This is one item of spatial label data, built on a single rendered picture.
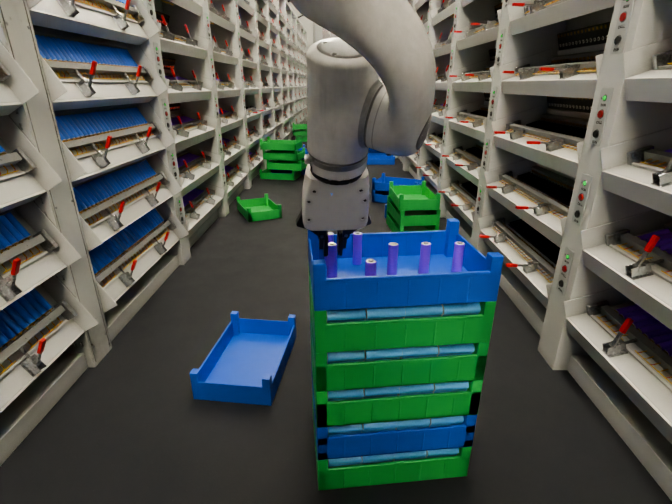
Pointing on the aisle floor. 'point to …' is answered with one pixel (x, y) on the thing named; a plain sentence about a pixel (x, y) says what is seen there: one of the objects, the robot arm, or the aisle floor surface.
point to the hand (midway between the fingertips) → (332, 241)
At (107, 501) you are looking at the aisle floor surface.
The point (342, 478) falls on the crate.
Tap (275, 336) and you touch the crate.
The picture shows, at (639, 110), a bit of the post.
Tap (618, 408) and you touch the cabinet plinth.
